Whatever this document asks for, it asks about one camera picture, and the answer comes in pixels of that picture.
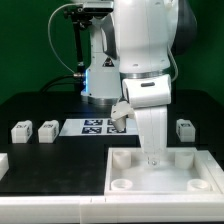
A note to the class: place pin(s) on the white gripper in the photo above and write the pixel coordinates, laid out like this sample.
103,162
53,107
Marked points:
149,99

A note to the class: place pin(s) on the white square tabletop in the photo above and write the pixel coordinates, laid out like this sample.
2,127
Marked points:
182,171

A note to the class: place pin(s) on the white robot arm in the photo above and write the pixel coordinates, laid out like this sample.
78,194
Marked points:
131,45

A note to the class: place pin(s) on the white U-shaped obstacle fence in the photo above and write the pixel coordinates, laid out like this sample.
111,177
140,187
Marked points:
76,209

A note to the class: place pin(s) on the white sheet with AprilTags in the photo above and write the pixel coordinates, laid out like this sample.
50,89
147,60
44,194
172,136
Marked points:
96,127

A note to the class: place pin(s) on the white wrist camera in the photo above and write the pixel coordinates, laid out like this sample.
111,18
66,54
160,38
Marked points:
119,112

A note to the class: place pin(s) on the black camera on stand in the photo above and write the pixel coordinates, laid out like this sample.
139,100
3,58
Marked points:
100,80

